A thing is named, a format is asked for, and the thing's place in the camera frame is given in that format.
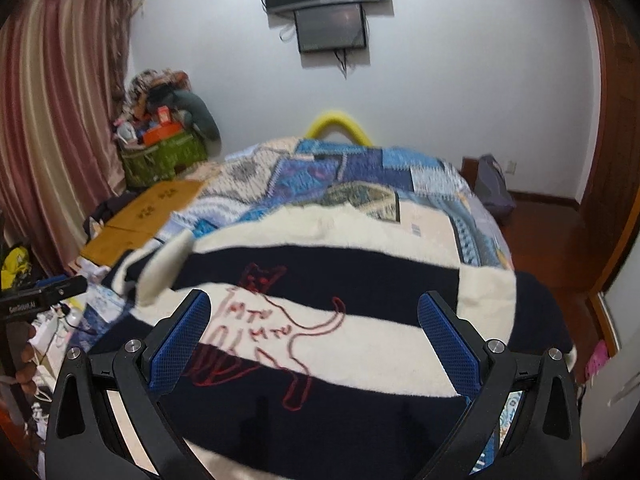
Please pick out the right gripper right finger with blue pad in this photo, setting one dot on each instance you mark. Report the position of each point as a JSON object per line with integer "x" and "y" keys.
{"x": 521, "y": 418}

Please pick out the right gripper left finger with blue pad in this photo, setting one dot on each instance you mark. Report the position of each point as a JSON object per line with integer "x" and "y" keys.
{"x": 84, "y": 440}

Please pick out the black and cream striped sweater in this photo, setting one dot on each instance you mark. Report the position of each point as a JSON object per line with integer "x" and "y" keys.
{"x": 313, "y": 364}

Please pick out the pile of clothes and toys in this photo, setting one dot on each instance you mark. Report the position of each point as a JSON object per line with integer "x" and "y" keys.
{"x": 152, "y": 90}

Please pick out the left hand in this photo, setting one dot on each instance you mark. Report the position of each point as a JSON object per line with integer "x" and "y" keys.
{"x": 25, "y": 365}

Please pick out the yellow bag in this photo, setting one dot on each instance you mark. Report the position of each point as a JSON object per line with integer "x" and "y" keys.
{"x": 16, "y": 268}

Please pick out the pink slipper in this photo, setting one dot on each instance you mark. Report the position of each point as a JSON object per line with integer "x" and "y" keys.
{"x": 597, "y": 360}

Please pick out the brown cardboard sheet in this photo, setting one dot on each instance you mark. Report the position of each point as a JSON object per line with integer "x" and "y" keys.
{"x": 140, "y": 220}

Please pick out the green storage basket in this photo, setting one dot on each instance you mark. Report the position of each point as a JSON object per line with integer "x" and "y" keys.
{"x": 162, "y": 161}

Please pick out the grey bag on floor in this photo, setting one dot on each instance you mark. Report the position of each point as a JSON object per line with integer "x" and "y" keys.
{"x": 490, "y": 188}

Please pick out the pink striped curtain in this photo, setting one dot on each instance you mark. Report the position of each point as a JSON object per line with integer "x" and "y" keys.
{"x": 63, "y": 64}

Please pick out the blue patchwork bedspread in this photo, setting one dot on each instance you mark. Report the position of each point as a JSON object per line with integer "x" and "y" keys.
{"x": 425, "y": 196}

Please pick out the yellow foam arch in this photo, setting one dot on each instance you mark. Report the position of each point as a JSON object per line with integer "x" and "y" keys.
{"x": 343, "y": 122}

